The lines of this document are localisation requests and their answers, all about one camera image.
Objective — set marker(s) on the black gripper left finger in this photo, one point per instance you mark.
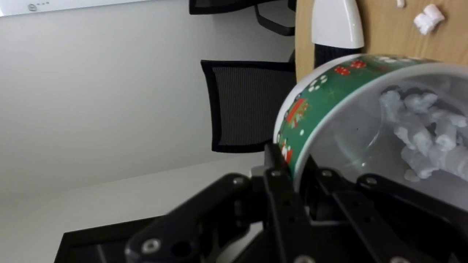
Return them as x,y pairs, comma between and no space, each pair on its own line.
219,220

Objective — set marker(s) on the white foam piece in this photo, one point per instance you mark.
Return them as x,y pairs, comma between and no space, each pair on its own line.
446,133
421,141
420,103
429,20
399,3
418,163
390,104

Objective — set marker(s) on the green and white mug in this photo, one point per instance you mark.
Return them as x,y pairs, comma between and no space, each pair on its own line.
331,93

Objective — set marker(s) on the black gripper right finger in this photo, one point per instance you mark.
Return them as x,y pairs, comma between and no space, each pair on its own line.
389,220

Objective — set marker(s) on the black mesh office chair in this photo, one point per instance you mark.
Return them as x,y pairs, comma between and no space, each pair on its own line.
243,107

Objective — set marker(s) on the white wall whiteboard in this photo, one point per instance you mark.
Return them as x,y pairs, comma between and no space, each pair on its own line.
73,5

